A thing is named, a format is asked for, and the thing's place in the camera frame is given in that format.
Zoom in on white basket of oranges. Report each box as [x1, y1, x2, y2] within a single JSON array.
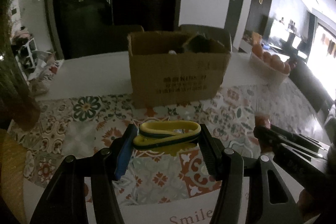
[[249, 44, 291, 88]]

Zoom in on dark chair at right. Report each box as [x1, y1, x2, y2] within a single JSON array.
[[289, 60, 334, 112]]

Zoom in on patterned floral tablecloth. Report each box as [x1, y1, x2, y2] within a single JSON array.
[[7, 53, 329, 224]]

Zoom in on brown cardboard box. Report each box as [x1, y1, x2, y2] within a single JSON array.
[[127, 31, 231, 109]]

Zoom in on white tv cabinet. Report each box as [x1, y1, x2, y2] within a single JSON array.
[[239, 38, 263, 53]]

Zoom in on brown wooden coaster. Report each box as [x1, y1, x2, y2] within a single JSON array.
[[1, 129, 27, 223]]

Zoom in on glass vase with dried flowers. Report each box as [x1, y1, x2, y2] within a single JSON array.
[[1, 0, 41, 131]]

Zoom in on mickey plush toy in box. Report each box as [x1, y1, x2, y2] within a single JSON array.
[[169, 50, 177, 55]]

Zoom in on floral tissue pouch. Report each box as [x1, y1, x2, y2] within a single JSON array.
[[29, 60, 64, 97]]

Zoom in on dark chair behind table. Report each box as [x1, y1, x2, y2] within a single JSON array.
[[179, 24, 232, 51]]

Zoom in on white shoe rack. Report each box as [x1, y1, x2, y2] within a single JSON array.
[[16, 38, 38, 75]]

